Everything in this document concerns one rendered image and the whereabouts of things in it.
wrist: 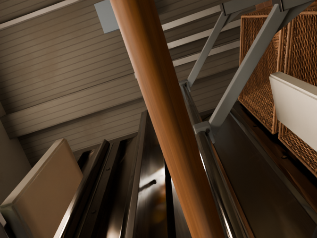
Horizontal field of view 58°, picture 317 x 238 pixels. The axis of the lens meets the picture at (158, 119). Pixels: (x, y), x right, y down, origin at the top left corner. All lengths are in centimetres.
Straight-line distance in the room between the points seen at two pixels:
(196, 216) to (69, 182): 13
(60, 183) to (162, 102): 9
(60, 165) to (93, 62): 350
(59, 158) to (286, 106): 13
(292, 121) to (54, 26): 367
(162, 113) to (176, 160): 4
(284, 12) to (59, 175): 54
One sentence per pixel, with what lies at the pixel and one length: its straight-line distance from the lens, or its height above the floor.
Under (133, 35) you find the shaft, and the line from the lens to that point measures 21.
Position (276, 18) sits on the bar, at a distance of 62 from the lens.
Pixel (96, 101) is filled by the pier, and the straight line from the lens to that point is 355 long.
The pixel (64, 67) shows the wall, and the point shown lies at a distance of 376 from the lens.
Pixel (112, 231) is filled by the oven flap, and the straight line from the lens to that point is 110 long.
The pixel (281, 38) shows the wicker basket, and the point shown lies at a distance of 123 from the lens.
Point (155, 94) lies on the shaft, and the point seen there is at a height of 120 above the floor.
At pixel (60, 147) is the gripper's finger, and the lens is 18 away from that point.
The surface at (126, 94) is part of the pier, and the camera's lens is 347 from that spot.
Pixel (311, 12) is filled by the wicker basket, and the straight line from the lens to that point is 102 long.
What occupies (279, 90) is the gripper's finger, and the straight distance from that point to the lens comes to 17.
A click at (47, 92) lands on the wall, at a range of 389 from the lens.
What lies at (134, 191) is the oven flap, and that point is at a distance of 95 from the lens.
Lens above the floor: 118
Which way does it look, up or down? 6 degrees up
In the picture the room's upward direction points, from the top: 107 degrees counter-clockwise
